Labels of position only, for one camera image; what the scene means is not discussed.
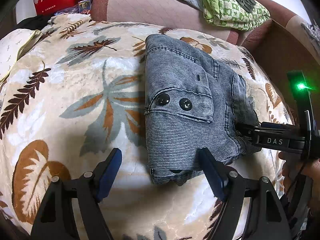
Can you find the person's right hand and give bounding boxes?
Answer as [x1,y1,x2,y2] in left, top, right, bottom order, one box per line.
[277,151,320,215]

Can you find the green patterned cloth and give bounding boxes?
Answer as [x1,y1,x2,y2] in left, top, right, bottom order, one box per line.
[202,0,271,31]

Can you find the black cable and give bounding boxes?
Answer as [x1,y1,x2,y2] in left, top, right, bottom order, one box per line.
[285,160,307,198]

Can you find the white pillow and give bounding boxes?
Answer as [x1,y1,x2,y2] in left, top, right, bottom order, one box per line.
[0,29,37,80]

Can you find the leaf pattern beige blanket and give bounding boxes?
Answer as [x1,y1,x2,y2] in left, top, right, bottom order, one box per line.
[1,14,292,239]

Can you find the blue denim pants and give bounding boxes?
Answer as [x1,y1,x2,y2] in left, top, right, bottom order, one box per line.
[144,34,260,185]

